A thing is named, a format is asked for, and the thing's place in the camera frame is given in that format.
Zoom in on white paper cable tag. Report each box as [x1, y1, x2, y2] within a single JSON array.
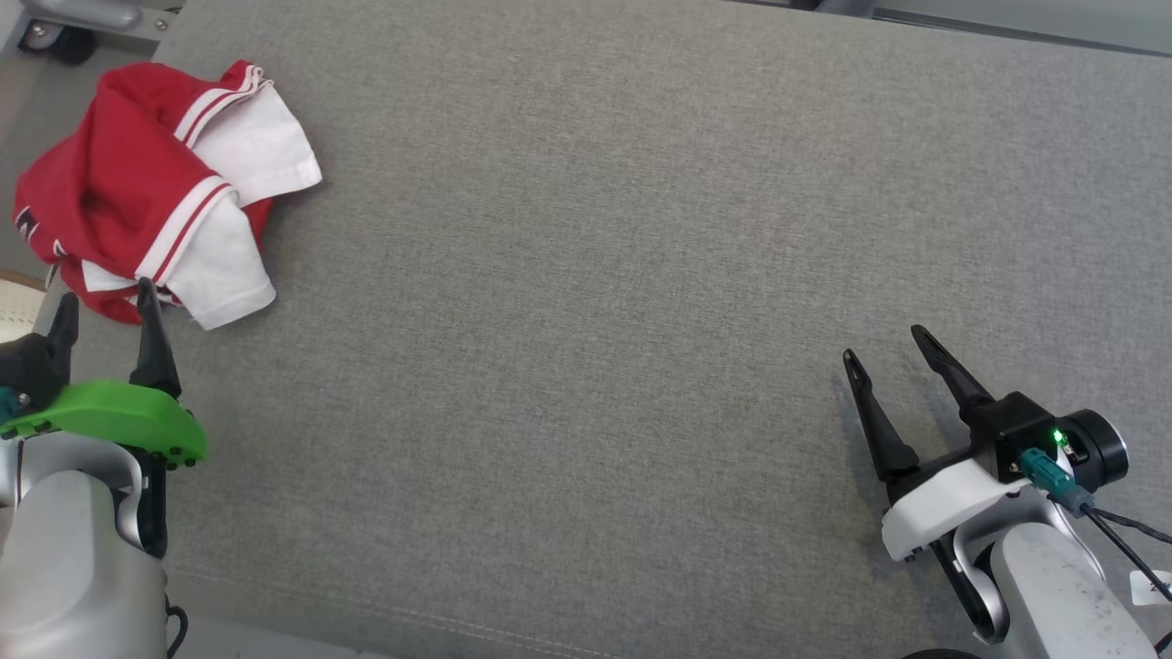
[[1130, 568, 1172, 608]]

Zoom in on red Bulls 23 shorts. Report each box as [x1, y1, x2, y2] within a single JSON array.
[[13, 60, 323, 331]]

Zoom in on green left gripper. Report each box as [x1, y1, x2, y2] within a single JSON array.
[[0, 278, 208, 470]]

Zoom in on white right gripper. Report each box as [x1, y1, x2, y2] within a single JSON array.
[[842, 324, 1018, 562]]

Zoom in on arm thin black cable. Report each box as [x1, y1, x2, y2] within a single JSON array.
[[1092, 509, 1172, 544], [163, 593, 190, 659]]

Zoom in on black caster wheel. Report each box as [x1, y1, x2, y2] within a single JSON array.
[[22, 22, 98, 67]]

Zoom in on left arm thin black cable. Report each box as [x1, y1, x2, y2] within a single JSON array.
[[163, 593, 190, 659]]

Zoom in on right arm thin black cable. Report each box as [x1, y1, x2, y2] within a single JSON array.
[[1092, 509, 1172, 544]]

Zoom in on grey metal cart frame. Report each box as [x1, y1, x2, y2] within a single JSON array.
[[16, 0, 186, 36]]

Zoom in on cream laundry basket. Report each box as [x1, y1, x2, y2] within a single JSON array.
[[0, 269, 49, 345]]

